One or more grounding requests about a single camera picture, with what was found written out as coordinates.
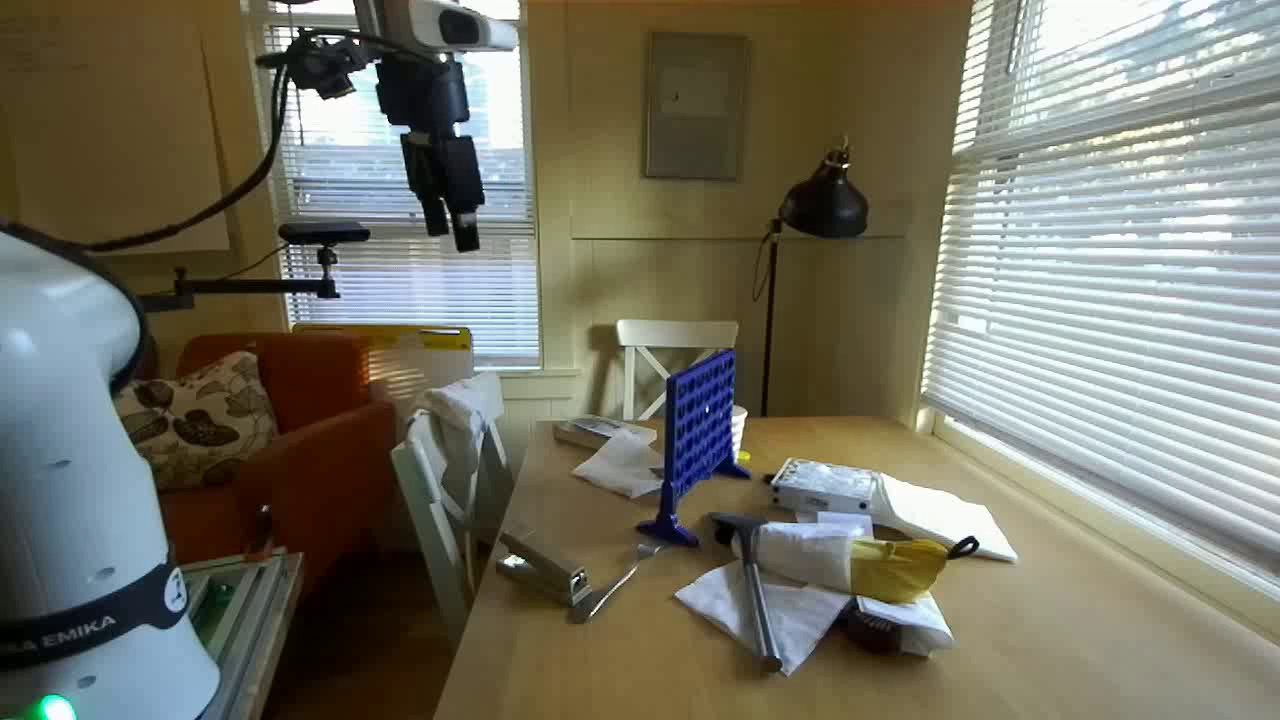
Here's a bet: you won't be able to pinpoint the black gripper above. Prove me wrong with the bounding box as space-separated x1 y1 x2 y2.
371 54 489 258

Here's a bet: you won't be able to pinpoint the blue gameboard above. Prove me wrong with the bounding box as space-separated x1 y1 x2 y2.
631 350 757 551

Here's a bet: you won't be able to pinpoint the patterned white box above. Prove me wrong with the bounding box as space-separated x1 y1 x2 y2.
768 458 884 521

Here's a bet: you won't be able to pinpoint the folded metal holder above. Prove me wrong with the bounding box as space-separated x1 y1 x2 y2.
496 527 590 625

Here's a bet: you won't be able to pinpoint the flat white napkin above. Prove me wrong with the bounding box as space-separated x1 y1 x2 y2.
670 555 854 682

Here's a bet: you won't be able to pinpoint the yellow flat board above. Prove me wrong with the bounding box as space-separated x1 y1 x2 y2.
290 319 479 356

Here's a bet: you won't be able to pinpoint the illustrated book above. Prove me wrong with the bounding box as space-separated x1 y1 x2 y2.
549 414 658 451

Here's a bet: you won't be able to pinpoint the orange armchair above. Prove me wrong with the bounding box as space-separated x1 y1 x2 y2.
156 330 403 593

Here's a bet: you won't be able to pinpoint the white wooden chair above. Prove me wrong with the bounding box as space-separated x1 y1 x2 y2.
387 375 521 636

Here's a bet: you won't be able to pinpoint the leaf patterned cushion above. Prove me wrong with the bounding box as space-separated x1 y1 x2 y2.
110 350 284 495

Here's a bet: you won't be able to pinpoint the black floor lamp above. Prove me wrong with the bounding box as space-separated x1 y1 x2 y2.
757 132 875 420

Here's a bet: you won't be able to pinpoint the long metal spoon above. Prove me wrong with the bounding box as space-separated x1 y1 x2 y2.
572 536 668 625

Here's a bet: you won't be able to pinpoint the stacked metal frames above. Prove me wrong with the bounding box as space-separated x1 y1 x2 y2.
179 550 307 720

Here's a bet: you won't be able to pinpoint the crumpled white cloth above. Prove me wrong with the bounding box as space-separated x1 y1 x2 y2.
757 517 875 597

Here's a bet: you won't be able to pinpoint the yellow bag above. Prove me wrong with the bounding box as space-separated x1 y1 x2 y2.
848 533 984 607

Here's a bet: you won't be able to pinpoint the white notepad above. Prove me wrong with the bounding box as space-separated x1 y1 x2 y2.
866 472 1023 570

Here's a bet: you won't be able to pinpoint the white packet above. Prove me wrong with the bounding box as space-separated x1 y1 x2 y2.
843 588 960 661

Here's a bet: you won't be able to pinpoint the white window blinds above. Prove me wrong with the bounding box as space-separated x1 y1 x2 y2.
914 0 1280 582

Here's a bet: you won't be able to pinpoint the black stereo camera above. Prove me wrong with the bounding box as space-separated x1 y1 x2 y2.
275 218 377 248

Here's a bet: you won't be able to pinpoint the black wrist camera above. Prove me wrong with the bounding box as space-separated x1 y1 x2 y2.
281 31 379 99

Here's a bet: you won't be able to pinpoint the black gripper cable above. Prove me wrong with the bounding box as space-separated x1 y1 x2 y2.
73 58 298 258

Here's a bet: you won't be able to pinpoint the grey handled tool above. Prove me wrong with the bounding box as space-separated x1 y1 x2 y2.
708 513 791 677

